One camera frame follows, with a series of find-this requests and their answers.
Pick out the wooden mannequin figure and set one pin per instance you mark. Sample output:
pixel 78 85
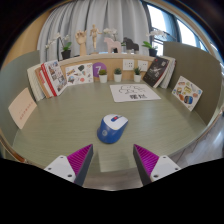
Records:
pixel 94 35

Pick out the white illustrated sticker card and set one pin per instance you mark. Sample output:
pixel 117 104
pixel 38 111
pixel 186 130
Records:
pixel 79 74

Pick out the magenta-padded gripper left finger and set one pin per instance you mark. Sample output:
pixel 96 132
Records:
pixel 58 166

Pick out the small succulent in white pot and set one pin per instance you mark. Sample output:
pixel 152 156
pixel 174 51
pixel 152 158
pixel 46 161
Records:
pixel 118 78
pixel 137 78
pixel 103 78

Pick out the white book beside magazine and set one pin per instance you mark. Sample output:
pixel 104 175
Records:
pixel 33 83

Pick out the dark horse figurine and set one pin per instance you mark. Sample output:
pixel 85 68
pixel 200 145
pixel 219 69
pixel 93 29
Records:
pixel 130 44

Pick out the wooden desk shelf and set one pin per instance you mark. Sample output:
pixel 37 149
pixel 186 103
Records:
pixel 113 63

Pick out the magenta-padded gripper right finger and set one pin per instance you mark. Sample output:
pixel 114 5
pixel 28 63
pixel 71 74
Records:
pixel 165 166

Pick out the dark framed window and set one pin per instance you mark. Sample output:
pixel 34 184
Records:
pixel 173 23

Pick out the red and white magazine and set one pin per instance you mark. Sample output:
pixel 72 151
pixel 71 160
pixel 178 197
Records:
pixel 55 78

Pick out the white mouse pad with drawing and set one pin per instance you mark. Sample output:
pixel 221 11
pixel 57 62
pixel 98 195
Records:
pixel 133 93

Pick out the pink horse figurine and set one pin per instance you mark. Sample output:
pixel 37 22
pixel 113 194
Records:
pixel 111 44

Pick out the wooden hand model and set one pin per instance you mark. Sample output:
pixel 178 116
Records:
pixel 81 41

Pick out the grey curtain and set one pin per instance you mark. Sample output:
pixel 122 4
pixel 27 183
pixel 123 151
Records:
pixel 110 15

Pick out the white wall socket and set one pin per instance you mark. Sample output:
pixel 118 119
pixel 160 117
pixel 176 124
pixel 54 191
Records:
pixel 128 64
pixel 142 65

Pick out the brown book beside magazine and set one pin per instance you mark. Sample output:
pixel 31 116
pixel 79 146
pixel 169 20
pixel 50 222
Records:
pixel 41 85

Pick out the blue and white computer mouse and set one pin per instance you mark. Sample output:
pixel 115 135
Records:
pixel 110 131

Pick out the purple round sign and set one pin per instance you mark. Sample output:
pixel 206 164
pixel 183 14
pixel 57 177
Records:
pixel 95 66

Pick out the colourful food sticker card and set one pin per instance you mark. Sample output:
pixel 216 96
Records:
pixel 186 92

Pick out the beige paper card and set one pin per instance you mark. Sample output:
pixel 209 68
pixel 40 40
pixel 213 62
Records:
pixel 22 108

